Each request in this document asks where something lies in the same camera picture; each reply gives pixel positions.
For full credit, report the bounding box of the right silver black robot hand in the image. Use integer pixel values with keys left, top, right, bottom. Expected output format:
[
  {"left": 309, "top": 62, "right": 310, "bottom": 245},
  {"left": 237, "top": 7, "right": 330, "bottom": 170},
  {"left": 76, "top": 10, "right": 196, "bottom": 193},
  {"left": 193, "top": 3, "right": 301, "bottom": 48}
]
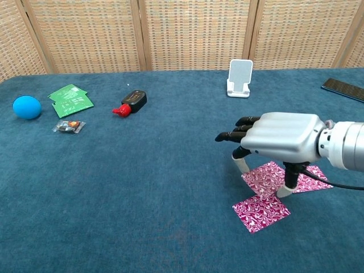
[{"left": 214, "top": 112, "right": 326, "bottom": 198}]

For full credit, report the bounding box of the white phone stand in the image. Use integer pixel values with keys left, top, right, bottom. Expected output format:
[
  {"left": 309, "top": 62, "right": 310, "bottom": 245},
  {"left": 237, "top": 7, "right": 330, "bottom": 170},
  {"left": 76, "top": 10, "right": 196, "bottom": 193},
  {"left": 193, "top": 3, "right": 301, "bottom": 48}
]
[{"left": 226, "top": 59, "right": 254, "bottom": 99}]

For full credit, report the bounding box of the black smartphone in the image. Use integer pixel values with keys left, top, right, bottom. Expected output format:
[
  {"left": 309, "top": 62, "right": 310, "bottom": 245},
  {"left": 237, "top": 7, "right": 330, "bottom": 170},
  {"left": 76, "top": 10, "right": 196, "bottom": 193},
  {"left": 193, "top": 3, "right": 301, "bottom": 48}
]
[{"left": 321, "top": 78, "right": 364, "bottom": 103}]

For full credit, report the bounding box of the woven wooden folding screen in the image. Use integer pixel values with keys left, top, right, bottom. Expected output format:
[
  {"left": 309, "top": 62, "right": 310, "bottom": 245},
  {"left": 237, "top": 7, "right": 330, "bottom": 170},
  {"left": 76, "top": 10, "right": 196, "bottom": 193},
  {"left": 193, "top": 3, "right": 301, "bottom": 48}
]
[{"left": 0, "top": 0, "right": 364, "bottom": 83}]

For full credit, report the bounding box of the black bottle with red cap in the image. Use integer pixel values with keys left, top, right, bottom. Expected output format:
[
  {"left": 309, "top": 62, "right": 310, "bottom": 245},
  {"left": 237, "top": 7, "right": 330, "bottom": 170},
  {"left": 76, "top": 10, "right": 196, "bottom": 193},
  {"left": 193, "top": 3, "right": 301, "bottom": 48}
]
[{"left": 112, "top": 90, "right": 148, "bottom": 118}]

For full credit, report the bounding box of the green foil packet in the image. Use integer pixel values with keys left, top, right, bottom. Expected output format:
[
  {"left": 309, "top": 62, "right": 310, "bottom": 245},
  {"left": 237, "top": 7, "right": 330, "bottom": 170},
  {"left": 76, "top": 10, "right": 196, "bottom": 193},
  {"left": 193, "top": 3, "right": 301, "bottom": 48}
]
[
  {"left": 52, "top": 93, "right": 94, "bottom": 119},
  {"left": 47, "top": 84, "right": 88, "bottom": 105}
]

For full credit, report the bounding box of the black clear snack wrapper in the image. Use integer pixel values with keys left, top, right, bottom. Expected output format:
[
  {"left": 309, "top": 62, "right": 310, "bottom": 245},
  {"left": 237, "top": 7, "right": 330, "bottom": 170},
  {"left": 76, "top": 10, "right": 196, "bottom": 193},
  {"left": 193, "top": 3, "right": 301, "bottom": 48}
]
[{"left": 52, "top": 119, "right": 86, "bottom": 135}]

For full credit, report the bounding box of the blue ball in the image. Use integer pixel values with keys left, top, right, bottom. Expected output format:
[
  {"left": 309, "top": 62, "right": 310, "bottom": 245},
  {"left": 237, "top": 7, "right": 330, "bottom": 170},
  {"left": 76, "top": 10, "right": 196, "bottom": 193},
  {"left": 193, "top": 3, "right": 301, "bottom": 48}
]
[{"left": 13, "top": 96, "right": 43, "bottom": 120}]

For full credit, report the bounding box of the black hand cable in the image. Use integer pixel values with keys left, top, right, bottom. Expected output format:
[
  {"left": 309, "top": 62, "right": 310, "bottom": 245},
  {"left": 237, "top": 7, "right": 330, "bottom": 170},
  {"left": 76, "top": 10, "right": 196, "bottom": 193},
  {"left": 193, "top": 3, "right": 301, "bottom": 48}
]
[{"left": 300, "top": 167, "right": 364, "bottom": 191}]

